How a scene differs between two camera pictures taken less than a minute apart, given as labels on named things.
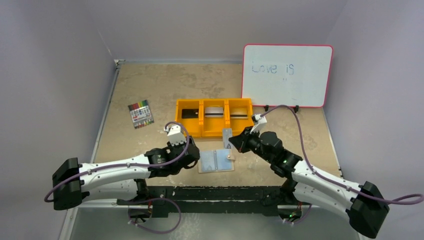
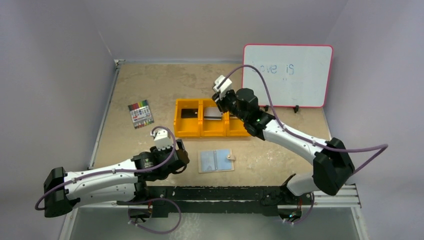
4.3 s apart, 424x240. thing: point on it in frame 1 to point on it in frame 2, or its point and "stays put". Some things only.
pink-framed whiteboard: [295, 75] stays put
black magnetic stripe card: [190, 113] stays put
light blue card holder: [218, 160] stays put
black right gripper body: [247, 141] to [219, 103]
